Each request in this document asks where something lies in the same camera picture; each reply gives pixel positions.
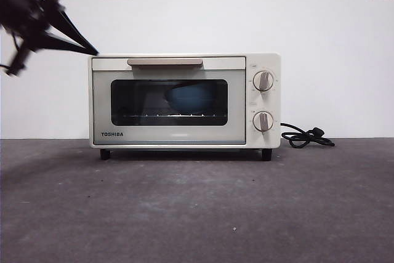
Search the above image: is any blue bowl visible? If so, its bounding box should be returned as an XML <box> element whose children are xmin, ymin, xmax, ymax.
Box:
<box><xmin>166</xmin><ymin>83</ymin><xmax>217</xmax><ymax>113</ymax></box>

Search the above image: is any oven door with beige handle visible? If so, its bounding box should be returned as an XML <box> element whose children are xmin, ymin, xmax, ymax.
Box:
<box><xmin>92</xmin><ymin>56</ymin><xmax>247</xmax><ymax>146</ymax></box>

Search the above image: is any cream toaster oven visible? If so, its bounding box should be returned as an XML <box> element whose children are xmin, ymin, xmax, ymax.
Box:
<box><xmin>89</xmin><ymin>52</ymin><xmax>282</xmax><ymax>161</ymax></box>

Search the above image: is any beige temperature knob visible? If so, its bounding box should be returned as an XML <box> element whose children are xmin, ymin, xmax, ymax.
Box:
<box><xmin>252</xmin><ymin>70</ymin><xmax>275</xmax><ymax>92</ymax></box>

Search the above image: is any beige timer knob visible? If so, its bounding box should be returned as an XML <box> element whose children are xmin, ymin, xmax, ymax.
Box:
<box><xmin>252</xmin><ymin>110</ymin><xmax>274</xmax><ymax>131</ymax></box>

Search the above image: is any wire oven rack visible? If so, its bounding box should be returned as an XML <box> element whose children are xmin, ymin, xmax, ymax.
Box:
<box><xmin>123</xmin><ymin>114</ymin><xmax>216</xmax><ymax>119</ymax></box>

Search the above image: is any black oven power cable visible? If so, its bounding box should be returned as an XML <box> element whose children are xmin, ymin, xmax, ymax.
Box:
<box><xmin>280</xmin><ymin>122</ymin><xmax>336</xmax><ymax>149</ymax></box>

